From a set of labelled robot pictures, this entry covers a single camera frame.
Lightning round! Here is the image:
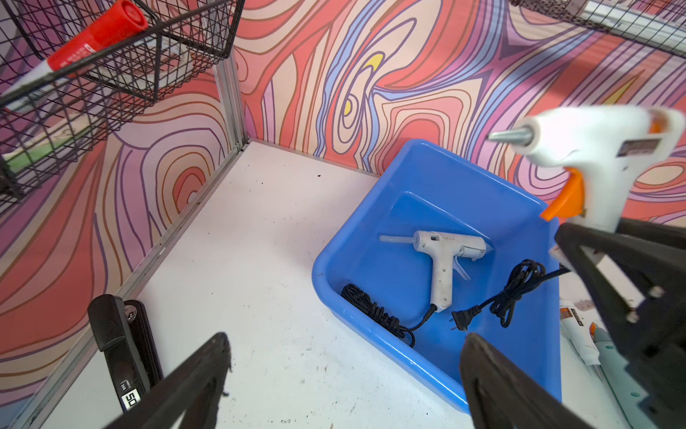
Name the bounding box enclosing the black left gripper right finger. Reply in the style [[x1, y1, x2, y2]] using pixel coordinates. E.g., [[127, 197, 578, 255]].
[[460, 334, 589, 429]]

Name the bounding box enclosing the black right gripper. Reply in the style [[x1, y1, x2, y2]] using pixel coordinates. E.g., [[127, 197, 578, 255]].
[[555, 218, 685, 428]]

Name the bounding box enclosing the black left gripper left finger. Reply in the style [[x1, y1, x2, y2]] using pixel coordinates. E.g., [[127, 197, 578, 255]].
[[106, 332, 232, 429]]

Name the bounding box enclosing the small white glue gun front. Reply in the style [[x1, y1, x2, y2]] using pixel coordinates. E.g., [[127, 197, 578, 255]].
[[487, 104, 686, 269]]

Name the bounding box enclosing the large white glue gun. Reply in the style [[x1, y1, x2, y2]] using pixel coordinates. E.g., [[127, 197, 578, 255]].
[[379, 231, 492, 312]]

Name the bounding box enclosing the mint glue gun large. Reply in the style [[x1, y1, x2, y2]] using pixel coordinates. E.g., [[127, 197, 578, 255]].
[[590, 323, 657, 429]]

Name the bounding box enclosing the blue plastic storage box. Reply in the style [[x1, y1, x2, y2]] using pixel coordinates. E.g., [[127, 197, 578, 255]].
[[312, 139, 561, 411]]

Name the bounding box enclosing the black stapler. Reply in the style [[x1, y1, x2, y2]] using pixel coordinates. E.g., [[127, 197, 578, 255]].
[[88, 294, 164, 412]]

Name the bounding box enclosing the red marker pen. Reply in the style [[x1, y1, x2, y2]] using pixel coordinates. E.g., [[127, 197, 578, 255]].
[[6, 0, 148, 93]]

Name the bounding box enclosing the black wire basket left wall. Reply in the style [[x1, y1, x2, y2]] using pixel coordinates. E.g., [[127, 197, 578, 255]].
[[1, 1, 244, 212]]

